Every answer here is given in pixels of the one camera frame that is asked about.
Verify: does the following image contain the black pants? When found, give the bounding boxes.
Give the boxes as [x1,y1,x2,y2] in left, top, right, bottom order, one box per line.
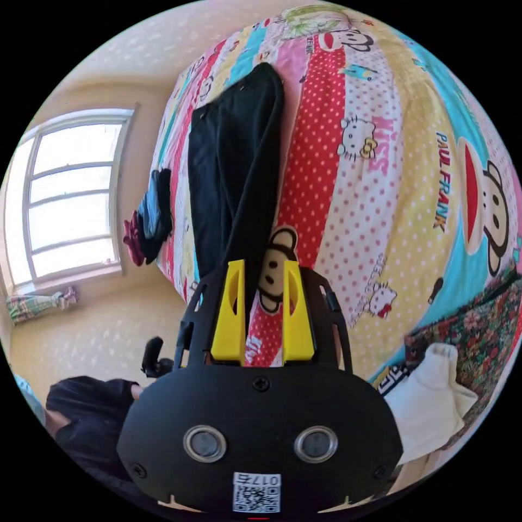
[187,61,285,295]

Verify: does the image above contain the bed with cartoon printed sheet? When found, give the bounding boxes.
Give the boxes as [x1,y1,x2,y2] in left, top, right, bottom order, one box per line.
[148,0,522,397]

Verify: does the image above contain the plaid curtain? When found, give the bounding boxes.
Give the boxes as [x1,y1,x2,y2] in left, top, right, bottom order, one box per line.
[4,285,79,326]

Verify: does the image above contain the window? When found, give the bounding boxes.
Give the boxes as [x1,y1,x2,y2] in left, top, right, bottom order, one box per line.
[3,107,138,287]

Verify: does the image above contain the floral quilt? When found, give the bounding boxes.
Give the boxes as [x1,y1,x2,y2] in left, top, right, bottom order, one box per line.
[403,265,522,433]

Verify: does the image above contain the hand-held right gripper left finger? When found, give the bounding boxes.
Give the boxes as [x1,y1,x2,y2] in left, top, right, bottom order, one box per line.
[210,259,246,366]

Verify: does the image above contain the white garment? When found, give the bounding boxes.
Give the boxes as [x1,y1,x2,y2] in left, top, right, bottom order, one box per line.
[382,342,480,467]

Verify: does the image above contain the person's body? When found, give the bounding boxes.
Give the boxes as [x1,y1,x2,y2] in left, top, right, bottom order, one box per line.
[14,371,141,496]

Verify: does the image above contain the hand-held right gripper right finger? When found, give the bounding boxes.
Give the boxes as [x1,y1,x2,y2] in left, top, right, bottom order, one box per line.
[283,260,315,366]

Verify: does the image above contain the pile of clothes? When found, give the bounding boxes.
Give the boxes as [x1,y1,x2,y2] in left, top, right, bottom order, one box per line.
[123,167,175,266]

